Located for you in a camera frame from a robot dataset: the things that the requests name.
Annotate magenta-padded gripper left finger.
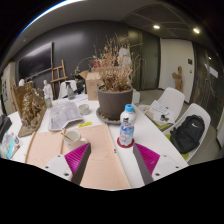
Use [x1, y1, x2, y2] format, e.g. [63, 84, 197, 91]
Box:
[42, 142, 92, 186]

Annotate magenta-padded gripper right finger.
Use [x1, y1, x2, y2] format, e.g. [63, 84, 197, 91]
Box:
[131, 142, 183, 186]

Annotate blue-capped white drink bottle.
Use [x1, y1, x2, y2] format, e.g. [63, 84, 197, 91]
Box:
[119, 103, 137, 147]

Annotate wooden stirring stick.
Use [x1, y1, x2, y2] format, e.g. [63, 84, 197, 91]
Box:
[59, 131, 74, 143]

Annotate light wooden board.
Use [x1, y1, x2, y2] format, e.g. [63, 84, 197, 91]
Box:
[24, 130, 66, 169]
[61, 123, 133, 191]

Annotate flat round red coaster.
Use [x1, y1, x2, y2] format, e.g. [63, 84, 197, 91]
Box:
[116, 136, 135, 149]

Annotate small yellow packet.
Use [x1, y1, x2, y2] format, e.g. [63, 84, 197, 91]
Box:
[78, 121, 93, 128]

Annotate lime green seat cushion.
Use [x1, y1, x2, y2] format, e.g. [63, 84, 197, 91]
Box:
[164, 133, 190, 162]

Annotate printed newspaper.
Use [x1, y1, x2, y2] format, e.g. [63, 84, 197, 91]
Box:
[48, 100, 84, 132]

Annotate black backpack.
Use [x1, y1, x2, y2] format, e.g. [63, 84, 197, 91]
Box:
[169, 114, 206, 155]

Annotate grey plant pot saucer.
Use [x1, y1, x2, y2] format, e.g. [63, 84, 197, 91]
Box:
[95, 106, 125, 126]

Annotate papers stack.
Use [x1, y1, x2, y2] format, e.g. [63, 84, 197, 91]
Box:
[143, 99, 174, 129]

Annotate white tape roll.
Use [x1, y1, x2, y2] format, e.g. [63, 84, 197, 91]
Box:
[78, 103, 91, 116]

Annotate small green-label bottle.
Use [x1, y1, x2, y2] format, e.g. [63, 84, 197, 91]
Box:
[44, 96, 53, 109]

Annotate clear spray bottle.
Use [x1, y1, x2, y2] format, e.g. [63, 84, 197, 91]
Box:
[65, 81, 76, 101]

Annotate brown relief sculpture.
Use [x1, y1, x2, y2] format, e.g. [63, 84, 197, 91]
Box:
[13, 82, 48, 138]

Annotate colourful book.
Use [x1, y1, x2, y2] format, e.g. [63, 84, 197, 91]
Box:
[0, 131, 23, 159]

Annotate dry plant in grey pot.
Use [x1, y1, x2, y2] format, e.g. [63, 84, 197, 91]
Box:
[76, 34, 143, 121]

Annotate white plastic chair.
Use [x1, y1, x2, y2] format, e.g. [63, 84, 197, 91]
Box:
[164, 102, 212, 163]
[156, 87, 186, 124]
[59, 79, 78, 99]

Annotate small white plaster figure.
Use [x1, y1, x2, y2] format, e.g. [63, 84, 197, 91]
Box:
[42, 79, 54, 101]

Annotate brown cardboard box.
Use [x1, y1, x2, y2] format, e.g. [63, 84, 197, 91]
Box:
[79, 69, 104, 101]

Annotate black case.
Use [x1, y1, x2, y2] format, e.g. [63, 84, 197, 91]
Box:
[0, 114, 14, 143]

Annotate wooden easel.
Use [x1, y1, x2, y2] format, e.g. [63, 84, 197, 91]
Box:
[50, 59, 69, 91]

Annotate wooden figure sculpture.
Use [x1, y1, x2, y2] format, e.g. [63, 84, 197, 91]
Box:
[172, 65, 184, 93]

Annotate white cabinet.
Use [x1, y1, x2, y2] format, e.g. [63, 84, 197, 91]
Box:
[0, 63, 18, 116]

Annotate tall white plaster statue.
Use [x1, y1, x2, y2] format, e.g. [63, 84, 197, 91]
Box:
[118, 46, 141, 104]

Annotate long ceiling light panel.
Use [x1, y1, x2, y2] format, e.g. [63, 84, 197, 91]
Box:
[18, 0, 84, 38]

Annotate black wall screen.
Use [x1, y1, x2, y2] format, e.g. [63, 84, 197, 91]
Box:
[18, 41, 54, 81]

